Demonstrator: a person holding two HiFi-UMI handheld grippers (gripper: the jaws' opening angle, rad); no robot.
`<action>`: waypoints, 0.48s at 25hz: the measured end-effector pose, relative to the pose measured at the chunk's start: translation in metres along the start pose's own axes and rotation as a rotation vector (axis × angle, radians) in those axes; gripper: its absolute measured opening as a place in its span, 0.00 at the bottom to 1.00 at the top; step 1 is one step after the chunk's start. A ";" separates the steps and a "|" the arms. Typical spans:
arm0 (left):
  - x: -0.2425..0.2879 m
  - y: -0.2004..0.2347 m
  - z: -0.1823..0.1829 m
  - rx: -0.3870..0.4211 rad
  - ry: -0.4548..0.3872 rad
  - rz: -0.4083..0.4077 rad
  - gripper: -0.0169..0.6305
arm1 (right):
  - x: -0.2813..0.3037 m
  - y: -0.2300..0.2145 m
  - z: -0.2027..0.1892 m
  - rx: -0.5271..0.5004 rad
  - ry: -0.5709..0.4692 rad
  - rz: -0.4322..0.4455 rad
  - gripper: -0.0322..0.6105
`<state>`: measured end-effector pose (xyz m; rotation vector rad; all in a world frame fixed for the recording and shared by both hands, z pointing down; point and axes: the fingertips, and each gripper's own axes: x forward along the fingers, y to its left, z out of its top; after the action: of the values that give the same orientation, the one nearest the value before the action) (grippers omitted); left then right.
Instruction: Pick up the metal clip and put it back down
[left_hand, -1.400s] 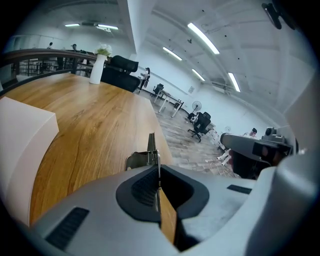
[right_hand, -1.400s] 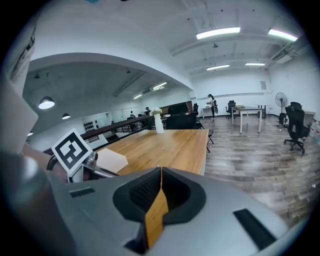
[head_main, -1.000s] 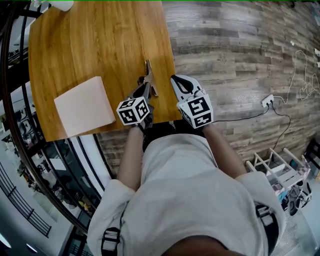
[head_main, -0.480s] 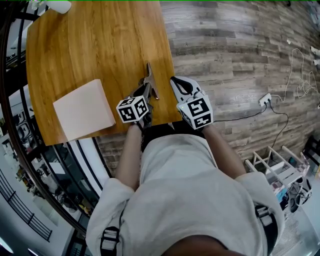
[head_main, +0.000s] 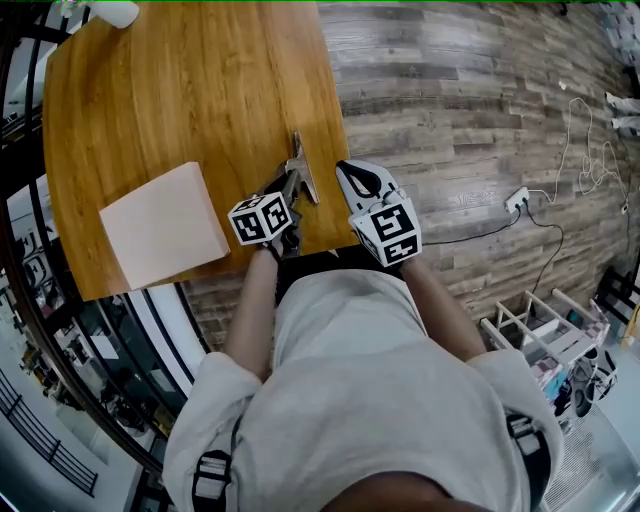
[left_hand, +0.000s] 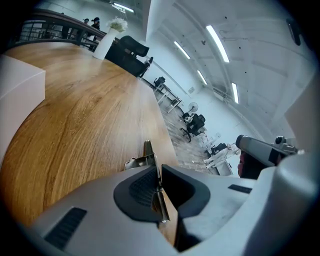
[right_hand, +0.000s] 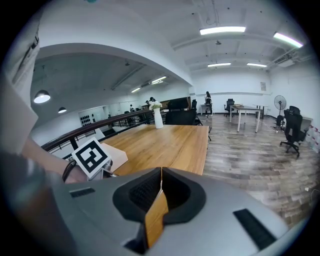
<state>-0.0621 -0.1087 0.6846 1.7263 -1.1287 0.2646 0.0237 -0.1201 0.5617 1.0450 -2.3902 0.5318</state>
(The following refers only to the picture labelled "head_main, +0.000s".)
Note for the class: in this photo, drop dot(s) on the person's left forearm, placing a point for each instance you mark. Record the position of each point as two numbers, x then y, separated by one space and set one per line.
250 315

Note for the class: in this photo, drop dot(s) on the pale pink paper stack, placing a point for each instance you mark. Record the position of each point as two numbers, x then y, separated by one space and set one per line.
162 230

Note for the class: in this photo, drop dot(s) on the person's grey shirt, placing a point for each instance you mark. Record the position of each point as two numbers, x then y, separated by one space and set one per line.
360 380

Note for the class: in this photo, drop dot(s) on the black seat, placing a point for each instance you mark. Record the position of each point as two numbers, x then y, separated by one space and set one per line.
330 260

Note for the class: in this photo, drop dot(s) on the person's right forearm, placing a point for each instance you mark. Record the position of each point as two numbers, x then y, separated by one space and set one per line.
440 310

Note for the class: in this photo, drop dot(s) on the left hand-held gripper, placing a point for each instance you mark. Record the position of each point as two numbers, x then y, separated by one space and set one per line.
257 220

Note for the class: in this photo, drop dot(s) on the white power strip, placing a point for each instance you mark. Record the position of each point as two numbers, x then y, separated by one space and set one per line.
517 199

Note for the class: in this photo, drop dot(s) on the black metal fence railing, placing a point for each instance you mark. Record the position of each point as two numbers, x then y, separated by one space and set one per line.
50 450

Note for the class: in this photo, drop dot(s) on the person's head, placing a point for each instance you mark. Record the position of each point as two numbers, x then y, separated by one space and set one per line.
415 495

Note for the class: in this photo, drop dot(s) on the railing with brown handrail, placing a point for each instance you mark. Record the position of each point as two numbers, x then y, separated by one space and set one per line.
55 372

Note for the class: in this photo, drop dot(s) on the white wooden rack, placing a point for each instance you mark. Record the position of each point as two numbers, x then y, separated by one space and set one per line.
545 327

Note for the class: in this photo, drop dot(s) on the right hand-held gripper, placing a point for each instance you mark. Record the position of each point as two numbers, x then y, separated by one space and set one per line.
392 230

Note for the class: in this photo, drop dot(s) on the white vase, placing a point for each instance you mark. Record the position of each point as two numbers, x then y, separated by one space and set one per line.
117 12

